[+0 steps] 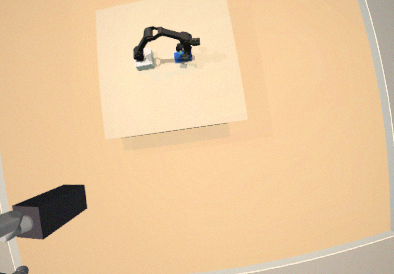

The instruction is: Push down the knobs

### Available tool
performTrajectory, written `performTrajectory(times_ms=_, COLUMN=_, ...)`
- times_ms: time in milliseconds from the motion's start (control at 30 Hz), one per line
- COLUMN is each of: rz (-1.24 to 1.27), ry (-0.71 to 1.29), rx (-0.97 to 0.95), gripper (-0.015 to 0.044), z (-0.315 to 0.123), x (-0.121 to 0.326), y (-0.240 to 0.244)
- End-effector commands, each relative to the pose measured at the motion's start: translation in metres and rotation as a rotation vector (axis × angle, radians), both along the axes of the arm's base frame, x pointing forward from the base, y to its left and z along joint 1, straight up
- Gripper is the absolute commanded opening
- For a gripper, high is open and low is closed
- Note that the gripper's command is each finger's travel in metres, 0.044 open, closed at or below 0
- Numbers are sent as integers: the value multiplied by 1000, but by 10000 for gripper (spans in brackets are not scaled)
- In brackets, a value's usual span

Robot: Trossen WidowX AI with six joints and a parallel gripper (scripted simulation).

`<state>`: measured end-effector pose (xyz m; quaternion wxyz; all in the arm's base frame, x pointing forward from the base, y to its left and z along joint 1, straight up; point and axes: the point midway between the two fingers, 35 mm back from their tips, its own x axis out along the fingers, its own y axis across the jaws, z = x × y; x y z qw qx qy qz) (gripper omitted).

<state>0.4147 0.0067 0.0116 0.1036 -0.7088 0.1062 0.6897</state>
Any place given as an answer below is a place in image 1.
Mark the blue circuit board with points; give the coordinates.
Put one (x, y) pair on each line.
(177, 56)

